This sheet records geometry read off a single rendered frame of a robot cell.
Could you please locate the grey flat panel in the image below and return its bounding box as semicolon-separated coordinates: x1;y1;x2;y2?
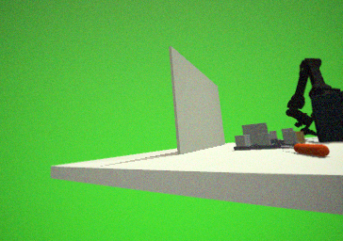
169;46;225;154

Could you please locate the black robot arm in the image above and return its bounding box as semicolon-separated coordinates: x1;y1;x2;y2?
286;58;340;120

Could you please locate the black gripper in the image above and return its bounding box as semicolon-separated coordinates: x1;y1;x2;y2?
297;113;317;137

